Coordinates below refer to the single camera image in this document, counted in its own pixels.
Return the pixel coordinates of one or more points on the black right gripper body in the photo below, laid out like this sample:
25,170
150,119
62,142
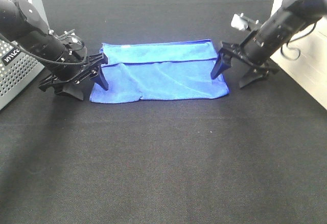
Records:
251,51

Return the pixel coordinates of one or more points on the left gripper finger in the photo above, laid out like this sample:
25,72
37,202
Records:
69,90
98,77

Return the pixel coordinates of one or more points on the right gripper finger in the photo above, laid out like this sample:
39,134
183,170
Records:
252,76
223,63

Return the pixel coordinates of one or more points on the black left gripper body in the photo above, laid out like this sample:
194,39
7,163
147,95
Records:
66,66

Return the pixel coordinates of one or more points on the blue microfibre towel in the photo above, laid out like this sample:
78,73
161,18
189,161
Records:
159,71

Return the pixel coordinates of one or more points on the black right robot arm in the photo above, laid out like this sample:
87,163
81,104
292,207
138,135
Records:
265,39

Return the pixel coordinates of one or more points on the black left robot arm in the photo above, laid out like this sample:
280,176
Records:
20,24

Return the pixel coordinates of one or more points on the white plastic storage box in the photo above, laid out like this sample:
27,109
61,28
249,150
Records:
307,63

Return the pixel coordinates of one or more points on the grey perforated laundry basket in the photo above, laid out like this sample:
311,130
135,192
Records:
18,69

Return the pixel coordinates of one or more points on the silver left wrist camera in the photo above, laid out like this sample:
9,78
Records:
71,40

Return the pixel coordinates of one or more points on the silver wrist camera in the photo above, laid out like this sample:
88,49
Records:
243,23
71,40

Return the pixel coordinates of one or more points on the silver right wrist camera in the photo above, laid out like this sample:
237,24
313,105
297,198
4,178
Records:
243,23

